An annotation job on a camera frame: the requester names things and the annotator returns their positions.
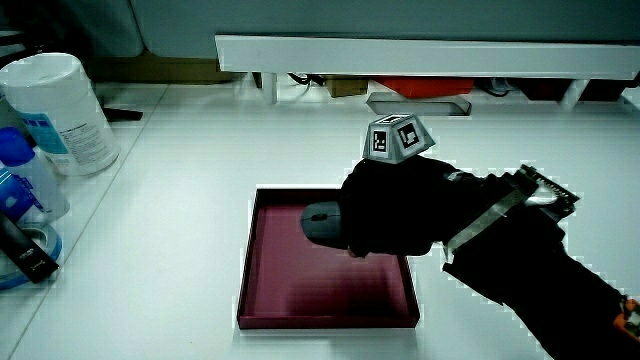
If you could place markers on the person's right hand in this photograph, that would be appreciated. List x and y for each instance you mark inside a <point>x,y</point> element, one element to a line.
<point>400,210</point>

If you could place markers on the grey computer mouse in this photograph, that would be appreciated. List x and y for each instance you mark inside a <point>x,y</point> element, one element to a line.
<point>324,224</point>

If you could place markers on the maroon square plate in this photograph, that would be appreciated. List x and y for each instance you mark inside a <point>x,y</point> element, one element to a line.
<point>320,285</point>

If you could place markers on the grey flat tray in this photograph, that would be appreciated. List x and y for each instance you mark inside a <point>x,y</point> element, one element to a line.
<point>420,105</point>

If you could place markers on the orange box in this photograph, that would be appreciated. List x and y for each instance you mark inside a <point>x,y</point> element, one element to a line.
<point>425,86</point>

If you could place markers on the brown cardboard box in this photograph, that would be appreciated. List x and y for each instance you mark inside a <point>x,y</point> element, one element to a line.
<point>346,86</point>

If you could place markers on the white desk shelf riser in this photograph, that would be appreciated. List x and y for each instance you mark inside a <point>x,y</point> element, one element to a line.
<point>425,57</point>

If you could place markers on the dark red box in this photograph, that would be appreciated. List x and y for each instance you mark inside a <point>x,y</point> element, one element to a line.
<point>545,87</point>

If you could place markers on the black flat object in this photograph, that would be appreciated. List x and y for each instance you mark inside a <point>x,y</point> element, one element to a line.
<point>122,114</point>

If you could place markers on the white wipes canister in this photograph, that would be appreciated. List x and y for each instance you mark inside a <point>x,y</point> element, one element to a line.
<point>60,115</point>

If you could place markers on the blue tape roll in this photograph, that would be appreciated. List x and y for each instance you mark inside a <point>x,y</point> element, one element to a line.
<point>47,240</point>

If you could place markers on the blue capped white bottle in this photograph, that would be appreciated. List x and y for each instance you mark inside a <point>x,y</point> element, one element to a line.
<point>25,185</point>

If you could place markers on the black rectangular box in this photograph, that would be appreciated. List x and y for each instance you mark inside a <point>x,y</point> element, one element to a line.
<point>22,250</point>

